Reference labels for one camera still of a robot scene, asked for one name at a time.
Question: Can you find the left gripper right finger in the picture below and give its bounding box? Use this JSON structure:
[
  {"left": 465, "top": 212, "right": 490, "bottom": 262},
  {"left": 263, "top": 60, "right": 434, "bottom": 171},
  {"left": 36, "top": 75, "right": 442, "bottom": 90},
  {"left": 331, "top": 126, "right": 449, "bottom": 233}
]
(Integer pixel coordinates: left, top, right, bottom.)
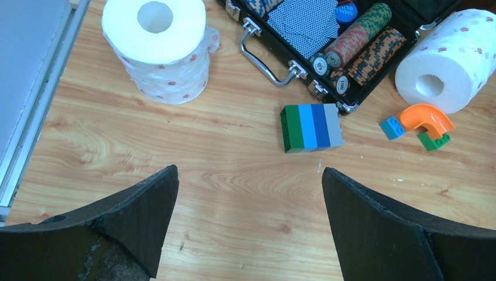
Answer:
[{"left": 322, "top": 167, "right": 495, "bottom": 280}]

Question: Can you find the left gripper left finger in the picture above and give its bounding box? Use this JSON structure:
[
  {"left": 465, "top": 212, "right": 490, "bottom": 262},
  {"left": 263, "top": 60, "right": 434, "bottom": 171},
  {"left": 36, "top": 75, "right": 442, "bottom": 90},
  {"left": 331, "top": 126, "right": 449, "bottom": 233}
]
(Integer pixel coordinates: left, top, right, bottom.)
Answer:
[{"left": 1, "top": 165, "right": 179, "bottom": 280}]

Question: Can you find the orange curved toy piece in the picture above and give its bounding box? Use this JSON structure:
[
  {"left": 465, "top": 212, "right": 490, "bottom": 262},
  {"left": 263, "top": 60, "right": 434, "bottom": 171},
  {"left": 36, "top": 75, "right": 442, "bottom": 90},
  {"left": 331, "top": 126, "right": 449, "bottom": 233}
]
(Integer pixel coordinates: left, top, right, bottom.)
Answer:
[{"left": 380, "top": 104, "right": 455, "bottom": 151}]

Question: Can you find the patterned paper roll lying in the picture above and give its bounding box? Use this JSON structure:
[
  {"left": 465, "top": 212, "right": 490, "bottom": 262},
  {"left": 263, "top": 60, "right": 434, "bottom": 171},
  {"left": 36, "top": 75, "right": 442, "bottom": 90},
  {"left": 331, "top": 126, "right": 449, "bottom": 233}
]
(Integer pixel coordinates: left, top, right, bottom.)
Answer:
[{"left": 395, "top": 9, "right": 495, "bottom": 114}]

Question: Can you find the white toilet paper roll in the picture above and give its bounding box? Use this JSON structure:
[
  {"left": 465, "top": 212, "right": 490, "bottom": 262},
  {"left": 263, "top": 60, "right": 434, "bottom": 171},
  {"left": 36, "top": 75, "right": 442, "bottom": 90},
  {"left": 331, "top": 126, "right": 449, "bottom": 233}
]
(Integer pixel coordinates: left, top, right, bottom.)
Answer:
[{"left": 101, "top": 1, "right": 220, "bottom": 104}]

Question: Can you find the green blue block toy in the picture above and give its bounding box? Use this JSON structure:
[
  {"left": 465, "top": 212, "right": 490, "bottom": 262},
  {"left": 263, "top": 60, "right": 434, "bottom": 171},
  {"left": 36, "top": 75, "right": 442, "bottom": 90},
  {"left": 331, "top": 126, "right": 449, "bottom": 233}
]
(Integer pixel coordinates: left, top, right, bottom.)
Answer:
[{"left": 280, "top": 104, "right": 345, "bottom": 153}]

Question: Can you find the black poker chip case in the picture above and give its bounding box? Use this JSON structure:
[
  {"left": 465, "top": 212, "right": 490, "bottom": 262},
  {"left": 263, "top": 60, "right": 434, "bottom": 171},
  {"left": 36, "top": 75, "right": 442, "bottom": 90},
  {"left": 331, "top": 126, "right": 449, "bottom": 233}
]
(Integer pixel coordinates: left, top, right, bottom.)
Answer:
[{"left": 221, "top": 1, "right": 458, "bottom": 115}]

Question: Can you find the aluminium frame post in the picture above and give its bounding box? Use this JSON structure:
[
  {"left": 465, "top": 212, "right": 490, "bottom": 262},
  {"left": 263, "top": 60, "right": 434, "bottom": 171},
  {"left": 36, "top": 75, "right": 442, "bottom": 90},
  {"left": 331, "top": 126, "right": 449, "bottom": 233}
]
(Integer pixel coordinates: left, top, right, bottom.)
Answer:
[{"left": 1, "top": 1, "right": 89, "bottom": 223}]

